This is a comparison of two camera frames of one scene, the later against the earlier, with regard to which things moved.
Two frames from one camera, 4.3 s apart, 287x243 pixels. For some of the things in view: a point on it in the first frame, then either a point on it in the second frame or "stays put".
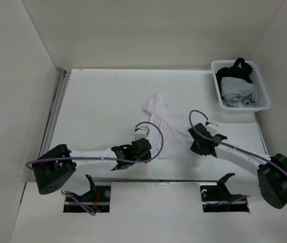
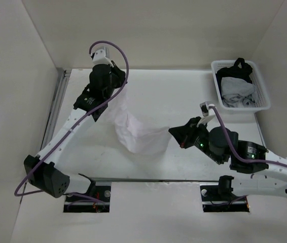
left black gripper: [147, 156] to [120, 74]
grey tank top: [236, 92] stays put
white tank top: [177, 144] to [140, 137]
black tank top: [240, 70] stays put
